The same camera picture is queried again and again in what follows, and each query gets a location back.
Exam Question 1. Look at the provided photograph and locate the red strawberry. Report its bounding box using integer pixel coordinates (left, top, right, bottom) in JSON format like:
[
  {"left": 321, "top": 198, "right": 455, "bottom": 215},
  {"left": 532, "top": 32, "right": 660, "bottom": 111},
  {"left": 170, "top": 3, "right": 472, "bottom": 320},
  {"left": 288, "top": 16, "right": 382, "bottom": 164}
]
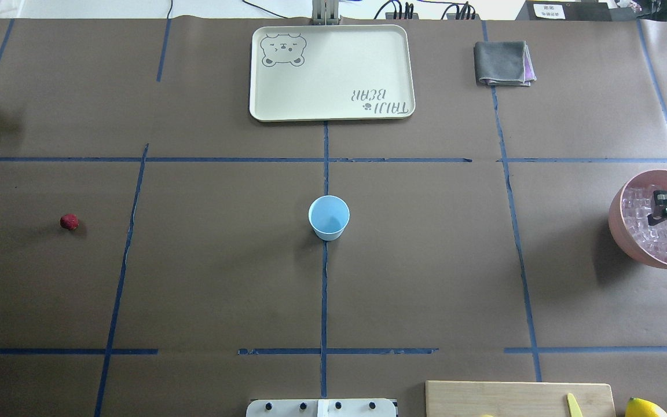
[{"left": 59, "top": 213, "right": 80, "bottom": 231}]

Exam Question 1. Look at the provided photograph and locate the light blue plastic cup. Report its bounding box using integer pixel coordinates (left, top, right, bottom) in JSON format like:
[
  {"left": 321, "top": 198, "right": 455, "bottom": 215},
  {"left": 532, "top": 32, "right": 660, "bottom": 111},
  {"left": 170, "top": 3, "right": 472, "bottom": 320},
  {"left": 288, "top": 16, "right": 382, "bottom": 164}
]
[{"left": 308, "top": 195, "right": 350, "bottom": 241}]

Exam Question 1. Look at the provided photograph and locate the pink bowl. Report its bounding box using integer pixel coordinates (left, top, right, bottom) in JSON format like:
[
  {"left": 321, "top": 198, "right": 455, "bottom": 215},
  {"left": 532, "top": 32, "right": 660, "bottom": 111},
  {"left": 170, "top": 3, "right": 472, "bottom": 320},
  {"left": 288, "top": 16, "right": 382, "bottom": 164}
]
[{"left": 608, "top": 169, "right": 667, "bottom": 269}]

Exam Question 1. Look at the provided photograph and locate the lower yellow lemon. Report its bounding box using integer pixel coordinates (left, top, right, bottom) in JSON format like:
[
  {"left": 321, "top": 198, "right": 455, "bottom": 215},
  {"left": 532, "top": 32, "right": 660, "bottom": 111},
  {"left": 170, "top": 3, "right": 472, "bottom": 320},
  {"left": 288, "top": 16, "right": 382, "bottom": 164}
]
[{"left": 625, "top": 397, "right": 667, "bottom": 417}]

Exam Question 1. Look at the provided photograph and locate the grey folded cloth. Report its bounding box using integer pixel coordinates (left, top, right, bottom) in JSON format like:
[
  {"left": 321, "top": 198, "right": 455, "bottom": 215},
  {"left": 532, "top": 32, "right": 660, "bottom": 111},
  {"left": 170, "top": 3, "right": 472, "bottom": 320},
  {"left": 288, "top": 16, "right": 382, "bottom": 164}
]
[{"left": 474, "top": 41, "right": 537, "bottom": 87}]

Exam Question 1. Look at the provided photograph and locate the yellow plastic knife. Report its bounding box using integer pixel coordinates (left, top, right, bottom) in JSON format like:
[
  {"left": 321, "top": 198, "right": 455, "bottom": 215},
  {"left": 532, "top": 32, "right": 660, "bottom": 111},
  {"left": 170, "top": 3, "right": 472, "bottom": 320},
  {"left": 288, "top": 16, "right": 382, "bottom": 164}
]
[{"left": 566, "top": 393, "right": 583, "bottom": 417}]

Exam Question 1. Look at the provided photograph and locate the bamboo cutting board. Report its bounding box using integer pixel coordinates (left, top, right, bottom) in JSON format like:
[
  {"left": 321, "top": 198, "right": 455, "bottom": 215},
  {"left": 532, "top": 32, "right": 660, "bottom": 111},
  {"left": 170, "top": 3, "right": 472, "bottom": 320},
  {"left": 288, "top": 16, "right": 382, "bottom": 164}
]
[{"left": 424, "top": 381, "right": 616, "bottom": 416}]

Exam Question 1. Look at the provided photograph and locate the cream bear tray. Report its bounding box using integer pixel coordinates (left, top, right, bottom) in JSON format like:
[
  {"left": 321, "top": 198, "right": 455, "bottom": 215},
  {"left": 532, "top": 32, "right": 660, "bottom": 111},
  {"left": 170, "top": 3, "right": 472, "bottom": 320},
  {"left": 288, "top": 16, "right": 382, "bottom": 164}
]
[{"left": 249, "top": 24, "right": 416, "bottom": 122}]

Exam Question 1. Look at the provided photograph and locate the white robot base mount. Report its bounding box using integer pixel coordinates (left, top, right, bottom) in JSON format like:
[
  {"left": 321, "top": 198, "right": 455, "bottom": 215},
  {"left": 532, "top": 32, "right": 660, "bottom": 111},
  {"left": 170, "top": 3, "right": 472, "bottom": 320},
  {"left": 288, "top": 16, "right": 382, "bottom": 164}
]
[{"left": 245, "top": 398, "right": 399, "bottom": 416}]

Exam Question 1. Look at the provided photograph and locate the aluminium frame post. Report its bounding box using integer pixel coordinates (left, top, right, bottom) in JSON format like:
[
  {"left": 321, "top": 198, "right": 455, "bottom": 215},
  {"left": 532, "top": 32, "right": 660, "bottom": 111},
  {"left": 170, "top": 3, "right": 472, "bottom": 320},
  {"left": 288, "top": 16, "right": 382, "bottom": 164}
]
[{"left": 311, "top": 0, "right": 340, "bottom": 25}]

